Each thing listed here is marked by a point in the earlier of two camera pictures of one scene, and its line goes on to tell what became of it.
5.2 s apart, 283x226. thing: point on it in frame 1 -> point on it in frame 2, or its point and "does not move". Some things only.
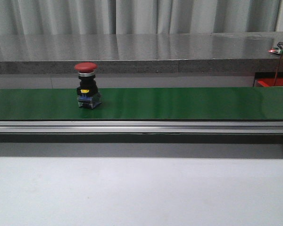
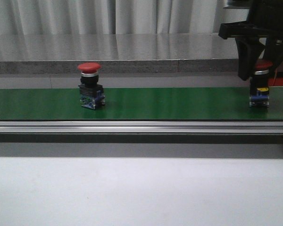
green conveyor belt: [144, 103] does not move
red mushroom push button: [88, 96] -> [259, 94]
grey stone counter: [206, 52] does not move
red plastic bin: [280, 82] does not move
